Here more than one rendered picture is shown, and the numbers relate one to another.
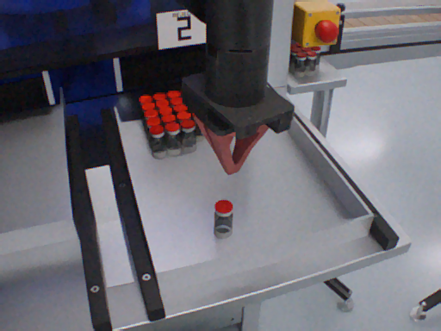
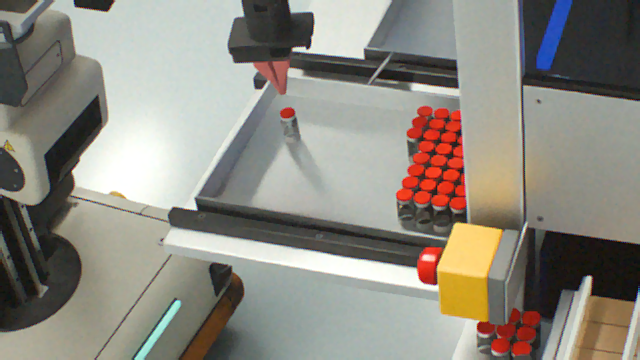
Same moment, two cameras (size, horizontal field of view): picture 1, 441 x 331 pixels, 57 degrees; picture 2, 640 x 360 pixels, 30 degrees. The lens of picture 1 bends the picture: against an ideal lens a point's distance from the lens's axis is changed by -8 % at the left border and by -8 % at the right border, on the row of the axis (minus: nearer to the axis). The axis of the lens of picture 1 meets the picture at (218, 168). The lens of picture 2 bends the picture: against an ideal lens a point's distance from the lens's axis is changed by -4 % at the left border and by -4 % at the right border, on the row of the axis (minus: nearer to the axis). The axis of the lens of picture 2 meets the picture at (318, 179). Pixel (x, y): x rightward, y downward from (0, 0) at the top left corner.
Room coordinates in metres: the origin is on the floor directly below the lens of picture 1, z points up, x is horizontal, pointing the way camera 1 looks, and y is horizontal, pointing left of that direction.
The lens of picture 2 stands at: (1.29, -0.91, 1.93)
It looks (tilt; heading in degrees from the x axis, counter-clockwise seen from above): 41 degrees down; 135
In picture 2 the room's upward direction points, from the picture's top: 9 degrees counter-clockwise
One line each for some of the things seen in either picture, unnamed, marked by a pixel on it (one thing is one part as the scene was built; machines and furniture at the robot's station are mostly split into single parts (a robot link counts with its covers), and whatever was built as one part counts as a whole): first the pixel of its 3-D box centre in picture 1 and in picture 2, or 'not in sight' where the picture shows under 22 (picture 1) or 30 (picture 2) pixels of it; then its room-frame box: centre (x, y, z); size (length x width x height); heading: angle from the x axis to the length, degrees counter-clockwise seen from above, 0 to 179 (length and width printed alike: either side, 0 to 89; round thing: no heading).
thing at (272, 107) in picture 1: (236, 74); (268, 16); (0.36, -0.02, 1.09); 0.10 x 0.07 x 0.07; 33
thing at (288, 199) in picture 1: (224, 162); (359, 160); (0.47, -0.01, 0.90); 0.34 x 0.26 x 0.04; 18
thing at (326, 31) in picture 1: (325, 30); (436, 266); (0.72, -0.19, 1.00); 0.04 x 0.04 x 0.04; 19
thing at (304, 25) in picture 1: (313, 21); (478, 273); (0.76, -0.17, 1.00); 0.08 x 0.07 x 0.07; 19
